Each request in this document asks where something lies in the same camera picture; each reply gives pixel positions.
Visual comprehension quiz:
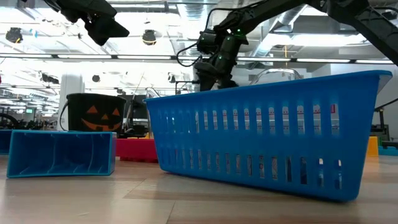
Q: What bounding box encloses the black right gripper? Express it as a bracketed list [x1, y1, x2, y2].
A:
[194, 34, 249, 91]

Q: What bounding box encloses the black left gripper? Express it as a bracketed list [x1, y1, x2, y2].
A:
[43, 0, 131, 47]

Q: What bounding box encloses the red toy brick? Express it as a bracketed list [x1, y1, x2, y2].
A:
[115, 138, 159, 164]

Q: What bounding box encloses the blue one-stud toy block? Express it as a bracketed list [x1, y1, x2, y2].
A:
[6, 129, 118, 179]

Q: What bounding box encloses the blue toy brick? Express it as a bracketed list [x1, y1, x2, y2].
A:
[378, 146, 398, 157]

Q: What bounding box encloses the black ceiling lamp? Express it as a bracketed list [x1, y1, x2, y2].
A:
[142, 29, 157, 47]
[5, 27, 24, 44]

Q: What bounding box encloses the blue slotted plastic basket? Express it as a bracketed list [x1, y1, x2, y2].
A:
[144, 70, 393, 202]

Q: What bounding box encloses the black pumpkin face bucket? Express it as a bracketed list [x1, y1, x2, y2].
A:
[59, 92, 127, 141]

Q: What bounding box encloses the black background monitor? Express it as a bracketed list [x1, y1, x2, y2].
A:
[126, 95, 149, 138]

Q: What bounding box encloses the yellow four-stud toy block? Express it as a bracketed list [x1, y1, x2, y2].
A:
[366, 136, 380, 157]

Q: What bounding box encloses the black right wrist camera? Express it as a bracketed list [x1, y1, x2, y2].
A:
[197, 29, 218, 54]

